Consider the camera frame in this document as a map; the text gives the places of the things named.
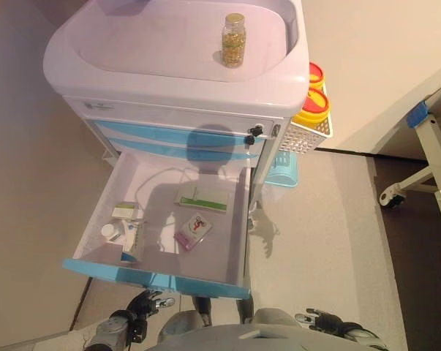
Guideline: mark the closed drawer blue front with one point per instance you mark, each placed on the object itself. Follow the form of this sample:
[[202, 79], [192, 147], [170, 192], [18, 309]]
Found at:
[[139, 128], [150, 145]]

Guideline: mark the white drawer blue front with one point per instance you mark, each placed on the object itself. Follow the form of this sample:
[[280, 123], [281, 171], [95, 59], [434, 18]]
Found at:
[[205, 256]]

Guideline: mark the small green white box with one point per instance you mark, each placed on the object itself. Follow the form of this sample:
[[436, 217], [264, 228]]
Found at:
[[124, 210]]

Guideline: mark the long green white medicine box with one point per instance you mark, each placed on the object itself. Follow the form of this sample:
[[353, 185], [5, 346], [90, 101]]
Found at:
[[202, 200]]

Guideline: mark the white perforated basket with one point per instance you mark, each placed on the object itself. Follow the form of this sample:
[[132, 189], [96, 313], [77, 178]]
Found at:
[[297, 140]]

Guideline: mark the blue bed clip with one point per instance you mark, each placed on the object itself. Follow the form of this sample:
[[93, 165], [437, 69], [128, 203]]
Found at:
[[417, 115]]

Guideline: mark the right robot leg grey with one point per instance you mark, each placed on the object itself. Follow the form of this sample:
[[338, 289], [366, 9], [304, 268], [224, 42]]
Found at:
[[271, 318]]

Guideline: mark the bed caster wheel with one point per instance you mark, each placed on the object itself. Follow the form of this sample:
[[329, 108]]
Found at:
[[392, 199]]

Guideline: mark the robot leg grey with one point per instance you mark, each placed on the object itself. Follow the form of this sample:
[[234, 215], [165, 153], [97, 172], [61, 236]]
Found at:
[[271, 318], [202, 309]]

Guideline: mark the light blue plastic bin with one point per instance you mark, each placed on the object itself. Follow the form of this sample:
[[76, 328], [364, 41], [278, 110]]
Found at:
[[284, 172]]

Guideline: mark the right robot hand black silver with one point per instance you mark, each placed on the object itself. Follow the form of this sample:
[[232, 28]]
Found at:
[[326, 323]]

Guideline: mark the white pill bottle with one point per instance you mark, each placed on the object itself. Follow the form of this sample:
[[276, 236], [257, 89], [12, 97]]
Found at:
[[108, 231]]

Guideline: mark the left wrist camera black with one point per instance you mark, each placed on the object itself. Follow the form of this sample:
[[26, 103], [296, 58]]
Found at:
[[139, 331]]

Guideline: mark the white bed frame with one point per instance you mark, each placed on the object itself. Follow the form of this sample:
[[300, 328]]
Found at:
[[429, 150]]

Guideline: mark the black cart keys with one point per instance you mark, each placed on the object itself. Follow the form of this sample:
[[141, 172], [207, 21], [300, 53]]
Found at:
[[256, 129]]

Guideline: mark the white medical cart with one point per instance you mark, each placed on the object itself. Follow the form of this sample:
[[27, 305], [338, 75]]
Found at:
[[169, 91]]

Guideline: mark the silver cart latch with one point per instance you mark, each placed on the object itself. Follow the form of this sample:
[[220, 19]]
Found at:
[[276, 131]]

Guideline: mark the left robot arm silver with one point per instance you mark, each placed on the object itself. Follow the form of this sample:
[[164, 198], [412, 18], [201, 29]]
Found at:
[[108, 329]]

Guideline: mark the left robot leg grey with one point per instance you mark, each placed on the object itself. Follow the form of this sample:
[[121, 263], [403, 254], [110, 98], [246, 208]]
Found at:
[[202, 309]]

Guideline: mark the clear bottle yellow capsules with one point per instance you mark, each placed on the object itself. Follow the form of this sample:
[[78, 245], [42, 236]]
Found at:
[[233, 44]]

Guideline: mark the white box red figure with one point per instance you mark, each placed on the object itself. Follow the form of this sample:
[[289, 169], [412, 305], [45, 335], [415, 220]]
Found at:
[[198, 223]]

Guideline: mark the grey robot torso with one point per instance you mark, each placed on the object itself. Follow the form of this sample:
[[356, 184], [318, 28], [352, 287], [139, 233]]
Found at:
[[242, 340]]

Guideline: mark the left robot hand black silver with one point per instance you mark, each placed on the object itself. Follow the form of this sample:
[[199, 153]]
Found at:
[[143, 309]]

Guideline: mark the yellow sharps container red lid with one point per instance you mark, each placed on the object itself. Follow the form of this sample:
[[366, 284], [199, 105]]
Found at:
[[317, 75], [315, 104]]

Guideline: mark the pink medicine pack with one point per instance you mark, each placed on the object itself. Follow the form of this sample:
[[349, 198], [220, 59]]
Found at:
[[185, 240]]

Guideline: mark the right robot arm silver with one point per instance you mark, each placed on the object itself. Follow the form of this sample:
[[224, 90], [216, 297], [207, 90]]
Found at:
[[362, 338]]

